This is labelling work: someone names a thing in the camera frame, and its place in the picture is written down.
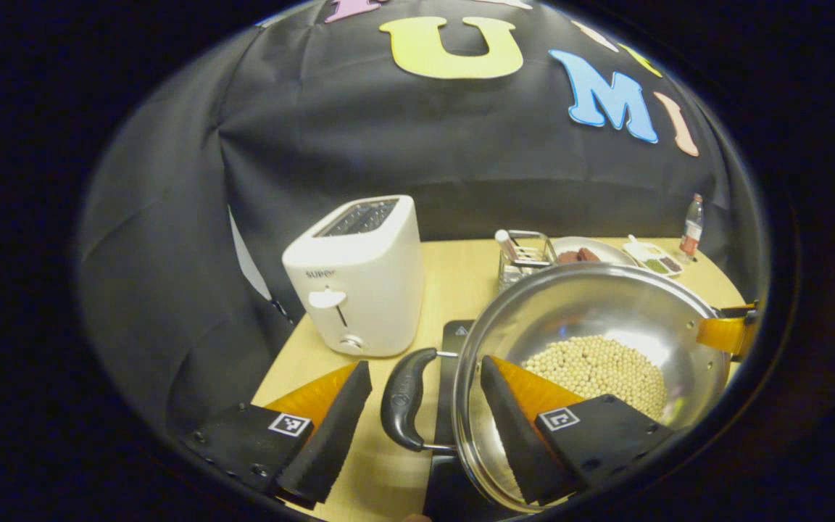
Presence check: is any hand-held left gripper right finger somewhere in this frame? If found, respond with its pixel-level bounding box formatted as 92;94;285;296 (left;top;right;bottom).
479;355;676;506

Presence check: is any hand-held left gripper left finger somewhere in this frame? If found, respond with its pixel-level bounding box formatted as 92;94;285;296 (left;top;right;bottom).
182;360;373;510

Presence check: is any black induction cooktop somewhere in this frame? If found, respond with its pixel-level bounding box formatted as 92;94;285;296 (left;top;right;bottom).
423;319;512;521

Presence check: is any pile of soybeans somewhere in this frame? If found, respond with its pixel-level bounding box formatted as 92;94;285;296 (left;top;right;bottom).
520;335;670;421

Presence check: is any stainless steel pot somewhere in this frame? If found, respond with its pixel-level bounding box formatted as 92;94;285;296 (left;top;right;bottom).
380;262;734;513

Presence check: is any plastic bottle with red label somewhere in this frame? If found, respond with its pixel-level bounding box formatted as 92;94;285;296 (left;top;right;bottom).
679;193;705;260

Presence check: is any white divided dish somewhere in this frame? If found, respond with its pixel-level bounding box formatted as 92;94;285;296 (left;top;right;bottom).
622;239;685;278

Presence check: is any round white plate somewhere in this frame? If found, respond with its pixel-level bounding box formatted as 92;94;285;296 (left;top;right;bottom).
549;236;639;268

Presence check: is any white toaster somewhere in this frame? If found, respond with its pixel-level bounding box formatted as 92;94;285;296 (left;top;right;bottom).
281;194;425;357

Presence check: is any black backdrop cloth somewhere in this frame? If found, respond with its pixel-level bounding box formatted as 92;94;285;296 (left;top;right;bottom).
77;0;766;436

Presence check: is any metal wire basket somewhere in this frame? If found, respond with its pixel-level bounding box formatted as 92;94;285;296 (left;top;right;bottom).
497;230;558;292

